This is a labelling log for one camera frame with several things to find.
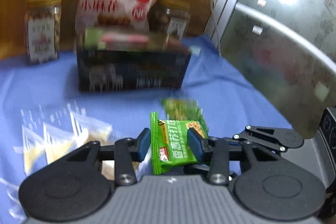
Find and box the green pea snack packet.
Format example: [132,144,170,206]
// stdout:
[161,98,203,121]

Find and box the nut jar gold lid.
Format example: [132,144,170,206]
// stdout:
[149,0,190,40]
[25,0,62,64]

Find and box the green cracker packet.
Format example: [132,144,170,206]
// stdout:
[150,112,208,175]

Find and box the blue tablecloth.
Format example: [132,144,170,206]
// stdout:
[1,35,291,223]

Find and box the clear nut packet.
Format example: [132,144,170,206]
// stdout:
[22,113,148,180]

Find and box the left nut jar gold lid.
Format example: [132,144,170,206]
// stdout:
[25,0,62,64]

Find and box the right nut jar gold lid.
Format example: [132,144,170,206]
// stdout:
[149,0,190,40]

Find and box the dark blue snack box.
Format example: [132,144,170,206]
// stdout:
[76,27,191,93]

